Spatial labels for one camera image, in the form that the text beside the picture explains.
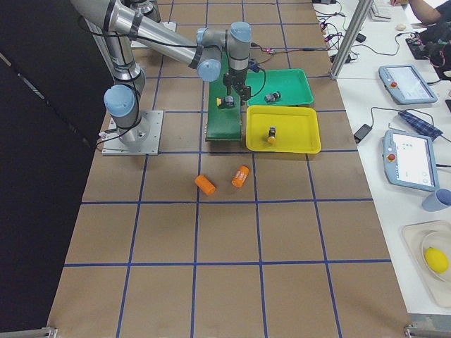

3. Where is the green conveyor belt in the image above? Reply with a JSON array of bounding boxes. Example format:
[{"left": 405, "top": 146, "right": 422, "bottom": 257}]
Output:
[{"left": 205, "top": 68, "right": 242, "bottom": 142}]

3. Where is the plain orange cylinder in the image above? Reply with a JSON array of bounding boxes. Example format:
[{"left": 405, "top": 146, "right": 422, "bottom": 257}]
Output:
[{"left": 194, "top": 175, "right": 216, "bottom": 196}]

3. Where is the yellow push button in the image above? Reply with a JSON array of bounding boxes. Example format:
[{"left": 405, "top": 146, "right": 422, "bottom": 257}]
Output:
[
  {"left": 267, "top": 126, "right": 276, "bottom": 144},
  {"left": 216, "top": 95, "right": 235, "bottom": 109}
]

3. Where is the aluminium frame post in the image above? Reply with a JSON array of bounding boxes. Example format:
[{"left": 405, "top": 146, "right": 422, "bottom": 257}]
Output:
[{"left": 330, "top": 0, "right": 372, "bottom": 80}]

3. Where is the black power adapter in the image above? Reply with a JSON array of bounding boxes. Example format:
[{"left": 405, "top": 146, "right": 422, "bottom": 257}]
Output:
[{"left": 354, "top": 124, "right": 372, "bottom": 144}]

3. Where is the beige tray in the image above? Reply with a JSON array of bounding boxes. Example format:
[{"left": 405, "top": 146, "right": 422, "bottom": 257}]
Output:
[{"left": 402, "top": 220, "right": 450, "bottom": 308}]

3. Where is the lower teach pendant tablet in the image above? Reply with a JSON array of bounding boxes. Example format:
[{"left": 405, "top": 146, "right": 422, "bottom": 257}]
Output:
[{"left": 382, "top": 130, "right": 440, "bottom": 192}]

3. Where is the upper teach pendant tablet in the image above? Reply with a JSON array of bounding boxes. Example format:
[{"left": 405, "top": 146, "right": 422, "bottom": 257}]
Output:
[{"left": 378, "top": 65, "right": 438, "bottom": 105}]

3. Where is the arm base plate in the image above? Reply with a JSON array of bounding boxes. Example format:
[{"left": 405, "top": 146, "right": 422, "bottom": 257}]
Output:
[
  {"left": 99, "top": 110, "right": 164, "bottom": 156},
  {"left": 130, "top": 21, "right": 177, "bottom": 49}
]

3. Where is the green plastic tray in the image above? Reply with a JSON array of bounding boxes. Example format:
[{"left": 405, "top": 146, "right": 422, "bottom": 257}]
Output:
[{"left": 246, "top": 68, "right": 314, "bottom": 106}]

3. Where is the blue plaid face mask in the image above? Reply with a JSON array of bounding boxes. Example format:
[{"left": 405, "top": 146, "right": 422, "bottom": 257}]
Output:
[{"left": 398, "top": 111, "right": 443, "bottom": 140}]

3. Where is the yellow plastic tray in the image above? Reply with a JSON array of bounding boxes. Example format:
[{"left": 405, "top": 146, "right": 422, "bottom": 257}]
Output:
[{"left": 245, "top": 105, "right": 321, "bottom": 154}]

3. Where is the blue cup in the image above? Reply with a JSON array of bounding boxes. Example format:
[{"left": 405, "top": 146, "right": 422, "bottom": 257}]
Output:
[{"left": 422, "top": 189, "right": 451, "bottom": 212}]

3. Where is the orange cylinder with 4680 print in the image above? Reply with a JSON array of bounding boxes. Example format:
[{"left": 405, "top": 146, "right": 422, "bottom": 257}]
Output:
[{"left": 231, "top": 165, "right": 249, "bottom": 188}]

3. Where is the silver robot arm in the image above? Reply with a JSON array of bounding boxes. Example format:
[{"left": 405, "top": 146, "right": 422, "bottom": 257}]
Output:
[{"left": 72, "top": 1, "right": 252, "bottom": 152}]

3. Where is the teach pendant tablet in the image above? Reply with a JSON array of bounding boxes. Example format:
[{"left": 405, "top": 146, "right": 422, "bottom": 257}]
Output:
[
  {"left": 382, "top": 130, "right": 440, "bottom": 192},
  {"left": 378, "top": 65, "right": 438, "bottom": 105}
]

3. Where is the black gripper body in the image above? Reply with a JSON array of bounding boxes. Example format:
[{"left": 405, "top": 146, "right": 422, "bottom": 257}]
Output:
[{"left": 223, "top": 70, "right": 251, "bottom": 101}]

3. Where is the yellow lemon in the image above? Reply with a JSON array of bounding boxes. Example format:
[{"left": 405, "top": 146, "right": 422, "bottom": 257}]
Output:
[{"left": 424, "top": 247, "right": 449, "bottom": 274}]

